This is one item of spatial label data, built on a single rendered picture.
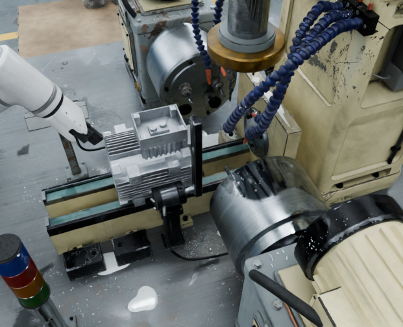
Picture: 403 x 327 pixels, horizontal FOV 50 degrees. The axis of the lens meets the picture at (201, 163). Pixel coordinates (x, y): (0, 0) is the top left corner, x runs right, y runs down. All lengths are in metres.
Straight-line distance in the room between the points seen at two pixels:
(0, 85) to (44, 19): 2.70
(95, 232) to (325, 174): 0.65
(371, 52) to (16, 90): 0.74
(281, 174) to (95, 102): 0.96
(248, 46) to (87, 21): 2.67
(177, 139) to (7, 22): 3.13
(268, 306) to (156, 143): 0.49
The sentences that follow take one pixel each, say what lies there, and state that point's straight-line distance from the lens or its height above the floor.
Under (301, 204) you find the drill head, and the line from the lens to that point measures 0.90.
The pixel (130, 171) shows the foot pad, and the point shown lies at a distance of 1.07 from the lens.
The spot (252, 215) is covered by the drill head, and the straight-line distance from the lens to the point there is 0.90.
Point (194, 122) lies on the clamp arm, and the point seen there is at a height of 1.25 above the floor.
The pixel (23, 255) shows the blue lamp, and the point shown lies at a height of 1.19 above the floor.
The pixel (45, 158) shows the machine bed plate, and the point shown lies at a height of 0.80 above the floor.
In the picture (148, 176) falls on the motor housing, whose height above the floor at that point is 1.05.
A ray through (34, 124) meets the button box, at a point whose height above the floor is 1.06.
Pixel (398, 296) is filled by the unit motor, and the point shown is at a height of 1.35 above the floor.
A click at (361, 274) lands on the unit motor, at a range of 0.64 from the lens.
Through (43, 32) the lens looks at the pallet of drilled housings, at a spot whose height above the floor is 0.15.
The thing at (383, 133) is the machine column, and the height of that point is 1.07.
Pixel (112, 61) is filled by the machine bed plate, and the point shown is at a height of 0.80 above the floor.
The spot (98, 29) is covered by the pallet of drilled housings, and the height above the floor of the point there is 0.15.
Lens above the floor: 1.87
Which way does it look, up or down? 48 degrees down
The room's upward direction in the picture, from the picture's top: straight up
